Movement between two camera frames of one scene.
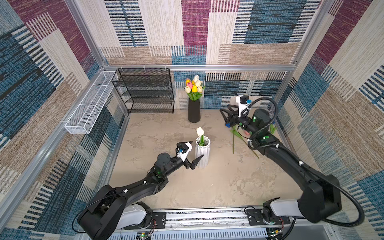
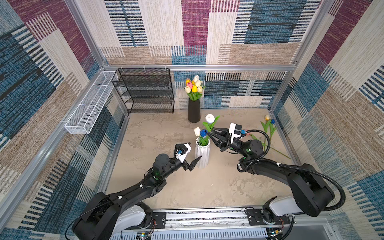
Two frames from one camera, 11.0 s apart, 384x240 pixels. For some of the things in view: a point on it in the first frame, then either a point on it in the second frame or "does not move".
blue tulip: [235, 132] to [204, 137]
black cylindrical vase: [194, 111] does not move
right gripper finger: [234, 112] to [224, 132]
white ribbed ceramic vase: [204, 150] does not move
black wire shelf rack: [145, 90] does not move
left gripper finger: [194, 163] does not move
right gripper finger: [226, 111] to [220, 142]
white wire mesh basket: [81, 119] does not move
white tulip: [187, 89] does not move
